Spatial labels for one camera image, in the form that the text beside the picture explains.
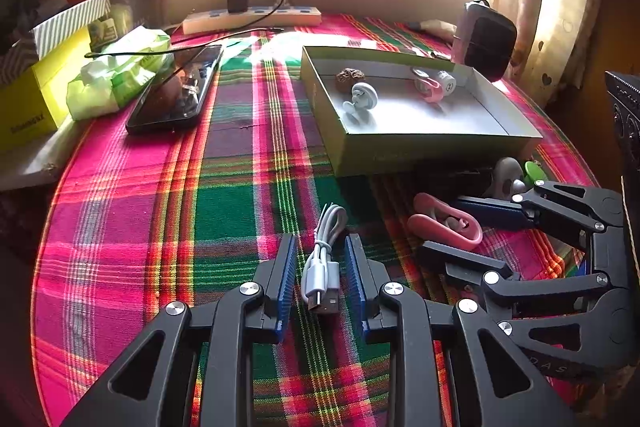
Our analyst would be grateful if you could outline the white striped box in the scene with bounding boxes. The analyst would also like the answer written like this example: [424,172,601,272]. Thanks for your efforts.
[31,0,112,58]

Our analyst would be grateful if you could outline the pink clip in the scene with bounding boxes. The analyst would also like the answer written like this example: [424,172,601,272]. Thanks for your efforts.
[406,193,483,251]

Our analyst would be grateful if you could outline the white USB cable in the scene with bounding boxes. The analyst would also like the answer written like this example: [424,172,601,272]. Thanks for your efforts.
[300,203,349,318]

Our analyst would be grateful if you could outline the green cardboard box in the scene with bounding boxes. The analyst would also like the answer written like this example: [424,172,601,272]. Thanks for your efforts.
[300,45,544,178]

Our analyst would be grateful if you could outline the white panda toy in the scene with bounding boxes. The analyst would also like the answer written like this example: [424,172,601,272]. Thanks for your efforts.
[482,157,526,202]

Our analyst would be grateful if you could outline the white shelf board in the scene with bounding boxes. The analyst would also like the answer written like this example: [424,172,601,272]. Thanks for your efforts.
[0,112,88,192]

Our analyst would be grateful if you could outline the green label small carton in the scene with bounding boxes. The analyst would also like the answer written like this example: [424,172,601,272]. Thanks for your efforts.
[89,18,118,52]

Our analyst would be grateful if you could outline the white power strip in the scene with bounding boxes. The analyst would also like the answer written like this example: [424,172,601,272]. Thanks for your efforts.
[181,4,322,35]

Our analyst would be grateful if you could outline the white mushroom-shaped hook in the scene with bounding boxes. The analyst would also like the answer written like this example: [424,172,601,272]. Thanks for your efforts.
[342,82,379,114]

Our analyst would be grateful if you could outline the beige pouch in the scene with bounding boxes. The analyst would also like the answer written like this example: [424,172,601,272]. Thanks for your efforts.
[406,18,457,38]

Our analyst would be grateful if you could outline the yellow cardboard box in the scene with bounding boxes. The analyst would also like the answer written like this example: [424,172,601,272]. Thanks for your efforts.
[0,27,93,152]

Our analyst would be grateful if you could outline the pink and black heater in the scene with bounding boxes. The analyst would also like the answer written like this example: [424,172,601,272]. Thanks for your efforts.
[452,0,518,84]

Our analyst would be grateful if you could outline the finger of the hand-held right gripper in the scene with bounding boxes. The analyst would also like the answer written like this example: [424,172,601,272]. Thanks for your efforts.
[456,179,626,253]
[419,241,631,338]

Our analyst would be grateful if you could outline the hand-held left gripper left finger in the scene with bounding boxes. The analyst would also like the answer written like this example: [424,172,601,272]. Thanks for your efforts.
[60,233,299,427]

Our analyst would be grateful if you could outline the white jar cap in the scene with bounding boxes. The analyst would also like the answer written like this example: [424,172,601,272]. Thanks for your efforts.
[434,71,457,96]

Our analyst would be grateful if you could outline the black smartphone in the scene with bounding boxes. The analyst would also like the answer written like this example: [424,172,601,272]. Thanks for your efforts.
[125,44,224,135]

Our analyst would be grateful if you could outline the heart print curtain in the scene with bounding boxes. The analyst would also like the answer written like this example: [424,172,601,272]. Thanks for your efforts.
[492,0,608,108]

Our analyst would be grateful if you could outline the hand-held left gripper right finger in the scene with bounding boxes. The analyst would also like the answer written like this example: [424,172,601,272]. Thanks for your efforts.
[344,233,576,427]

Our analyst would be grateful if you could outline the green tissue pack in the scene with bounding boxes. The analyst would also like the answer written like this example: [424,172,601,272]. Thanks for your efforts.
[66,27,173,122]

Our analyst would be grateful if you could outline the green-topped white cap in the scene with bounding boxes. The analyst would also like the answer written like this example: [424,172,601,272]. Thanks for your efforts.
[522,161,551,185]

